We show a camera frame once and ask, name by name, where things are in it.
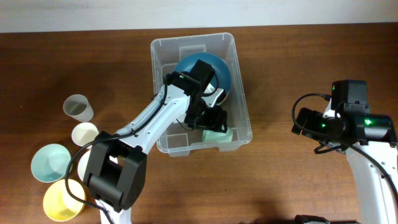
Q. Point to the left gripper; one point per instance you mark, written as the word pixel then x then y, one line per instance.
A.
pixel 217 121

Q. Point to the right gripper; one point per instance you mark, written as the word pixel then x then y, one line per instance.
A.
pixel 313 117

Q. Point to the mint green plastic cup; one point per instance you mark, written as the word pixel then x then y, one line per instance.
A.
pixel 212 136

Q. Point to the dark blue large bowl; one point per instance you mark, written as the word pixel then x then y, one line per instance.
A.
pixel 221 71

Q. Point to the clear plastic storage bin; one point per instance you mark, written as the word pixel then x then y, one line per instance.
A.
pixel 166 54

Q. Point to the cream plastic cup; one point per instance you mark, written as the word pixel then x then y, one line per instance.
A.
pixel 84 133

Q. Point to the grey plastic cup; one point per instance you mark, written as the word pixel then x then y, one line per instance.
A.
pixel 78 107

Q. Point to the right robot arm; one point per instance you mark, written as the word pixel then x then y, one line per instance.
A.
pixel 369 142

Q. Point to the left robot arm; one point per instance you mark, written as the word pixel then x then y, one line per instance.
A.
pixel 116 170

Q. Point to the white small bowl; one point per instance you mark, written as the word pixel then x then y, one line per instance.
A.
pixel 82 164

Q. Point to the light teal small bowl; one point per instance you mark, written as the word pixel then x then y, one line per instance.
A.
pixel 50 162

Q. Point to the yellow small bowl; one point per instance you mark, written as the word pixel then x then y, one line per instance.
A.
pixel 58 205

